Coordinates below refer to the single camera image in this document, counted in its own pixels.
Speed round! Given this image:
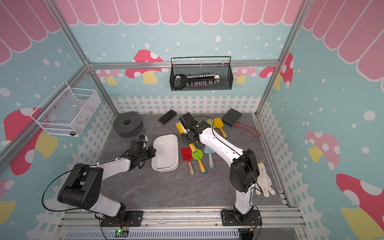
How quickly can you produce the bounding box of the light green shovel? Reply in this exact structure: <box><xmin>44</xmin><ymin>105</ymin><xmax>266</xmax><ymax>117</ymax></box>
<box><xmin>207</xmin><ymin>119</ymin><xmax>215</xmax><ymax>128</ymax></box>

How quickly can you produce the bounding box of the light blue shovel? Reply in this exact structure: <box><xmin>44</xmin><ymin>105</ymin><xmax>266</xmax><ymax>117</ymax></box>
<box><xmin>204</xmin><ymin>145</ymin><xmax>215</xmax><ymax>168</ymax></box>

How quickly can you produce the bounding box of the red shovel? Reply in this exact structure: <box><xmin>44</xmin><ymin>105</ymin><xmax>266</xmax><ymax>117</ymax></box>
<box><xmin>181</xmin><ymin>147</ymin><xmax>195</xmax><ymax>175</ymax></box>

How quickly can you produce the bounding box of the white plastic storage box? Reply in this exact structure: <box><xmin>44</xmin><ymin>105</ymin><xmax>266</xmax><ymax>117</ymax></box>
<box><xmin>151</xmin><ymin>134</ymin><xmax>179</xmax><ymax>173</ymax></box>

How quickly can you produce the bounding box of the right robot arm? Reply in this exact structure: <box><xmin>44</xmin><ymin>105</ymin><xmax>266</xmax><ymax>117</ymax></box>
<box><xmin>177</xmin><ymin>117</ymin><xmax>260</xmax><ymax>225</ymax></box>

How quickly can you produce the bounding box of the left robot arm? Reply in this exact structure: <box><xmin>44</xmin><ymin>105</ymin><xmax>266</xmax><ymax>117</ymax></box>
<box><xmin>41</xmin><ymin>140</ymin><xmax>157</xmax><ymax>218</ymax></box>

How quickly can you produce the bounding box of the black flat box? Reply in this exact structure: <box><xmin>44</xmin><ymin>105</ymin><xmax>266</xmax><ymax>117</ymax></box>
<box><xmin>222</xmin><ymin>109</ymin><xmax>242</xmax><ymax>127</ymax></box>

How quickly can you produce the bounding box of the black ribbed bar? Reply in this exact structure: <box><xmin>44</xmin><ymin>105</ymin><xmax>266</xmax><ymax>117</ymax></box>
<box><xmin>158</xmin><ymin>110</ymin><xmax>177</xmax><ymax>125</ymax></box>

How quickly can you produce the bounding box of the dark grey foam roll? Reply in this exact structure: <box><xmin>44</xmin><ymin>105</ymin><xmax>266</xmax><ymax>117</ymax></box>
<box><xmin>113</xmin><ymin>112</ymin><xmax>144</xmax><ymax>138</ymax></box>

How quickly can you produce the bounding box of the black socket bit holder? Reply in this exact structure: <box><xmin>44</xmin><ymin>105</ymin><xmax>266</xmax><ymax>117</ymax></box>
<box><xmin>171</xmin><ymin>74</ymin><xmax>220</xmax><ymax>90</ymax></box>

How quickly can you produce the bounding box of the small green circuit board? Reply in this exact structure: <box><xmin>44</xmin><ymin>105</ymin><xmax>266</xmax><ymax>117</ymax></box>
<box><xmin>114</xmin><ymin>229</ymin><xmax>129</xmax><ymax>238</ymax></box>

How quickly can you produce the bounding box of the white work glove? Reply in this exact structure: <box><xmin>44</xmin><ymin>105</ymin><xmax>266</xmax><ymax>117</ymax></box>
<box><xmin>256</xmin><ymin>163</ymin><xmax>276</xmax><ymax>198</ymax></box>

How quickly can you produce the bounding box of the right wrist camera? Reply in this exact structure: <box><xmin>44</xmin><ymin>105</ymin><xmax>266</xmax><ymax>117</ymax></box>
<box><xmin>179</xmin><ymin>113</ymin><xmax>198</xmax><ymax>133</ymax></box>

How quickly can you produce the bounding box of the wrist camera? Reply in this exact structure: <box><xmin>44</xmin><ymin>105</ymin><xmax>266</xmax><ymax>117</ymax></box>
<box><xmin>179</xmin><ymin>113</ymin><xmax>198</xmax><ymax>133</ymax></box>
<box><xmin>137</xmin><ymin>135</ymin><xmax>148</xmax><ymax>150</ymax></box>

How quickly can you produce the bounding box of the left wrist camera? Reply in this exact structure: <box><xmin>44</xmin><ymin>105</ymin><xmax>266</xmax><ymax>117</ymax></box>
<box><xmin>137</xmin><ymin>135</ymin><xmax>148</xmax><ymax>150</ymax></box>

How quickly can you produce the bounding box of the black mesh wall basket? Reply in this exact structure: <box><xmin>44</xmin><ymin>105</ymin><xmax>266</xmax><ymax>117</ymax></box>
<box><xmin>170</xmin><ymin>56</ymin><xmax>234</xmax><ymax>91</ymax></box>

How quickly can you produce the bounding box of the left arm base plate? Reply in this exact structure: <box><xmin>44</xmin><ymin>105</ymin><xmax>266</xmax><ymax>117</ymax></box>
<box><xmin>101</xmin><ymin>211</ymin><xmax>144</xmax><ymax>227</ymax></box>

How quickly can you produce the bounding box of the red cable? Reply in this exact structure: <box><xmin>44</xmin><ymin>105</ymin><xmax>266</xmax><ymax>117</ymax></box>
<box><xmin>233</xmin><ymin>120</ymin><xmax>262</xmax><ymax>139</ymax></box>

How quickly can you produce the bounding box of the white wire wall basket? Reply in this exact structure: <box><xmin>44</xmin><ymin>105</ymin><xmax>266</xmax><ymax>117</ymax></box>
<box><xmin>30</xmin><ymin>82</ymin><xmax>102</xmax><ymax>137</ymax></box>

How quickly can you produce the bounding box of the grey slotted cable duct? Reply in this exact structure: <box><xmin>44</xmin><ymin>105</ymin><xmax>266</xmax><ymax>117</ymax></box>
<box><xmin>61</xmin><ymin>229</ymin><xmax>240</xmax><ymax>240</ymax></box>

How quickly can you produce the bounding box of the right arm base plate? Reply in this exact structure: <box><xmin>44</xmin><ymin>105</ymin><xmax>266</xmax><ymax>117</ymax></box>
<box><xmin>221</xmin><ymin>209</ymin><xmax>263</xmax><ymax>227</ymax></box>

